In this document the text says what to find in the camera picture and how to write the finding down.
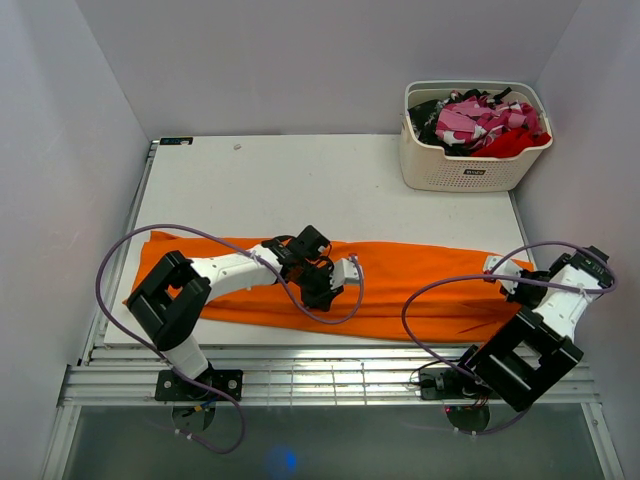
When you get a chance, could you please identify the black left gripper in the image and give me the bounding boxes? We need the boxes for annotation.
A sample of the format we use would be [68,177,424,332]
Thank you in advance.
[294,261,343,313]

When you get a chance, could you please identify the orange trousers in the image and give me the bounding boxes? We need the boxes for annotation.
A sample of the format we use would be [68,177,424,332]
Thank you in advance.
[122,230,535,345]

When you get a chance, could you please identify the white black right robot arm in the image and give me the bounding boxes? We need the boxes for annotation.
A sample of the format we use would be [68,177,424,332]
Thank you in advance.
[451,246,614,412]

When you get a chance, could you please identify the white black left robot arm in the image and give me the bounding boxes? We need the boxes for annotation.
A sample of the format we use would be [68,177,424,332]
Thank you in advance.
[125,226,360,400]

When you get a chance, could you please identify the cream plastic laundry basket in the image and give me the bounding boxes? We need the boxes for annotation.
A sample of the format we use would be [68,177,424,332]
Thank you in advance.
[399,80,553,192]

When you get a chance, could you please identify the red garment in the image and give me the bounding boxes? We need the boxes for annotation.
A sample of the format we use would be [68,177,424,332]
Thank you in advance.
[472,128,552,159]

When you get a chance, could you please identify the pink patterned garment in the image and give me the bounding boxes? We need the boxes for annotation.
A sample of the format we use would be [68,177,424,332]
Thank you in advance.
[435,96,542,147]

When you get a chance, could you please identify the black garment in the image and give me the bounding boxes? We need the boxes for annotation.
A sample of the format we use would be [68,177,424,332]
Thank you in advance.
[408,99,446,146]

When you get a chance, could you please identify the black label sticker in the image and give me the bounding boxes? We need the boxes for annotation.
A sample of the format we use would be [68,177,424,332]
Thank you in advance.
[159,137,193,146]

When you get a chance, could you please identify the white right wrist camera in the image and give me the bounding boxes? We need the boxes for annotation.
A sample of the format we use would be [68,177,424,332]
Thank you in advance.
[483,255,524,294]

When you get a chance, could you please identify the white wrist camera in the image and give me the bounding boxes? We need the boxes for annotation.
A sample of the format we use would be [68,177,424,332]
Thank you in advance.
[483,255,524,294]
[330,256,363,290]

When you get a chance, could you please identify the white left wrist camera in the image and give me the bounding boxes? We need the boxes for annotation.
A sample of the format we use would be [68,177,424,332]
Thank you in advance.
[330,256,363,290]

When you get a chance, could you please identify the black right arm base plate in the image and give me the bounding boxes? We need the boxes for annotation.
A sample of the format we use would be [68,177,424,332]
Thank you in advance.
[417,368,500,400]

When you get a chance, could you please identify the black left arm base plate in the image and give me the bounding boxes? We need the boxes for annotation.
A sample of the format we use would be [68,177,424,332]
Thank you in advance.
[154,369,244,402]

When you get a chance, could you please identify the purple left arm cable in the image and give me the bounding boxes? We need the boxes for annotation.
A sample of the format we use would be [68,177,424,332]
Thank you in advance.
[95,225,366,455]

